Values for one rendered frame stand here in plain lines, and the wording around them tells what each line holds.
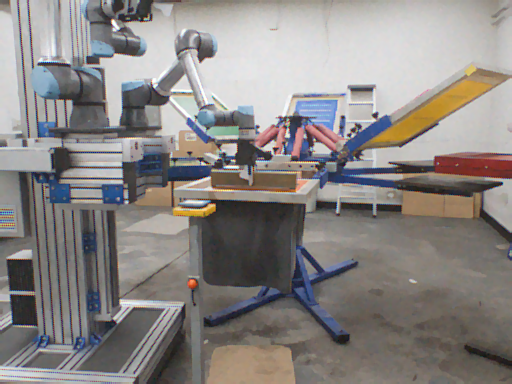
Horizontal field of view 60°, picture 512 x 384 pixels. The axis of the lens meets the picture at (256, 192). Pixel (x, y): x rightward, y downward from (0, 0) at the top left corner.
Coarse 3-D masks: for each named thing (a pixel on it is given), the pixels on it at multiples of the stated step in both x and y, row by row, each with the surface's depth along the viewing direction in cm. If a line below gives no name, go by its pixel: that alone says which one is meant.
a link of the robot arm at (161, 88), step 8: (200, 32) 206; (200, 40) 204; (208, 40) 209; (216, 40) 213; (200, 48) 206; (208, 48) 210; (216, 48) 214; (200, 56) 212; (208, 56) 215; (176, 64) 220; (168, 72) 224; (176, 72) 222; (184, 72) 222; (152, 80) 231; (160, 80) 228; (168, 80) 226; (176, 80) 226; (152, 88) 230; (160, 88) 230; (168, 88) 230; (152, 96) 231; (160, 96) 232; (168, 96) 239; (152, 104) 235; (160, 104) 239
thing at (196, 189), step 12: (204, 180) 222; (312, 180) 222; (180, 192) 194; (192, 192) 193; (204, 192) 191; (216, 192) 190; (228, 192) 188; (240, 192) 187; (252, 192) 186; (264, 192) 185; (276, 192) 185; (288, 192) 185; (300, 192) 185; (312, 192) 200
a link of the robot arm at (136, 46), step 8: (120, 24) 161; (120, 32) 157; (128, 32) 160; (128, 40) 157; (136, 40) 160; (144, 40) 164; (128, 48) 158; (136, 48) 161; (144, 48) 164; (136, 56) 165
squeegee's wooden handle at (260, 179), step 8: (216, 176) 209; (224, 176) 208; (232, 176) 207; (256, 176) 204; (264, 176) 203; (272, 176) 202; (280, 176) 201; (288, 176) 200; (296, 176) 200; (216, 184) 210; (224, 184) 209; (232, 184) 208; (240, 184) 207; (248, 184) 206; (256, 184) 205; (264, 184) 204; (272, 184) 203; (280, 184) 202; (288, 184) 201; (296, 184) 201
